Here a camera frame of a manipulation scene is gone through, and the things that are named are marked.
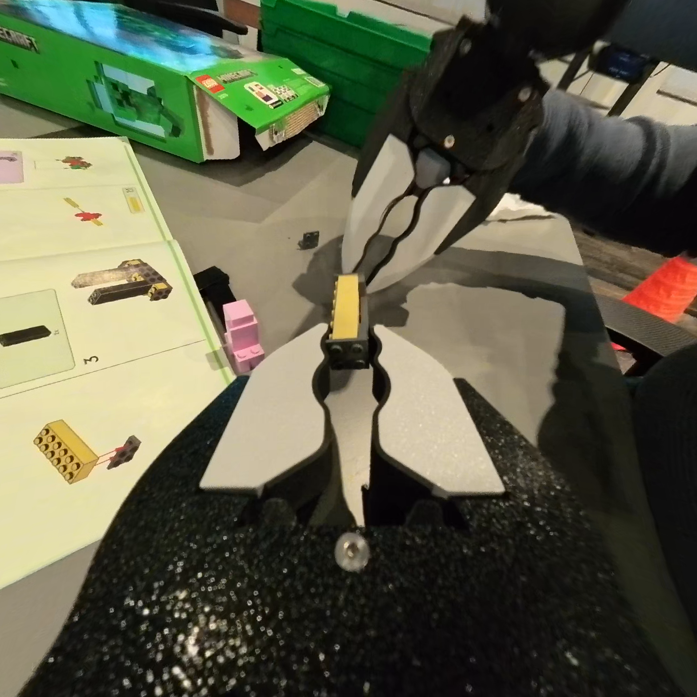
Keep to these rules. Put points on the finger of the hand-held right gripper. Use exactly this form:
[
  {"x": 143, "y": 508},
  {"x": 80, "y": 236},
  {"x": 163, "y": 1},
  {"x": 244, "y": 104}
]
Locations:
[
  {"x": 375, "y": 201},
  {"x": 435, "y": 223}
]

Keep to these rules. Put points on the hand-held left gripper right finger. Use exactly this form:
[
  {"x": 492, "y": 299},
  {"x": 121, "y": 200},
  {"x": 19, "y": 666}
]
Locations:
[{"x": 435, "y": 430}]

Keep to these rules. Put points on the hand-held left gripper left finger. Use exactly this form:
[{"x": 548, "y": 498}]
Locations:
[{"x": 272, "y": 424}]

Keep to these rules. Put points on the yellow and black brick assembly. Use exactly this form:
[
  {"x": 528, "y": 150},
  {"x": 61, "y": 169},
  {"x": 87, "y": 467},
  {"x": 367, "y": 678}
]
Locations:
[{"x": 348, "y": 310}]

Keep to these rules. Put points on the person's right forearm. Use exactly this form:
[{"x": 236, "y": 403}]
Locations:
[{"x": 599, "y": 163}]

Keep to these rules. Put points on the small black brick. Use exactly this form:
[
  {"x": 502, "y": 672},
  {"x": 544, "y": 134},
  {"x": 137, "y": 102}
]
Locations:
[{"x": 310, "y": 240}]

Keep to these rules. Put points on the pink pig brick figure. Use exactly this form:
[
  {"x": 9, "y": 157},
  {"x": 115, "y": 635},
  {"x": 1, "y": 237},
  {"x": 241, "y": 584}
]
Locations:
[{"x": 242, "y": 337}]

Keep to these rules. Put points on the stack of green storage bins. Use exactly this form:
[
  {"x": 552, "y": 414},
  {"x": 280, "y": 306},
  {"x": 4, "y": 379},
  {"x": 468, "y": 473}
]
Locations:
[{"x": 348, "y": 54}]

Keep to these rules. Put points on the long black brick block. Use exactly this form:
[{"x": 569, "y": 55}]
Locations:
[{"x": 212, "y": 288}]

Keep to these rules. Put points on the black metal stand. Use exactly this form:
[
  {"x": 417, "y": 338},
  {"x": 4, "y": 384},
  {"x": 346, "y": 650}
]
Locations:
[{"x": 631, "y": 92}]

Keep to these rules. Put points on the orange ribbed object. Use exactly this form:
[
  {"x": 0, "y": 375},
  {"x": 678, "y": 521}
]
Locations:
[{"x": 670, "y": 283}]

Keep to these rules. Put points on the person's dark knitted sweater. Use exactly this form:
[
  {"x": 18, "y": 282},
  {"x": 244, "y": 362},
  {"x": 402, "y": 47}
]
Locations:
[{"x": 672, "y": 490}]

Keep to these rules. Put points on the instruction booklet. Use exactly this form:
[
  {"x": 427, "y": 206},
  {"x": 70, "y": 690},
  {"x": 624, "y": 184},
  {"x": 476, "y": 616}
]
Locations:
[{"x": 81, "y": 245}]

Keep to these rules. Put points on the green toy box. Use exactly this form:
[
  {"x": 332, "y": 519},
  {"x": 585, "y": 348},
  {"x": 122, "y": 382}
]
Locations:
[{"x": 109, "y": 71}]

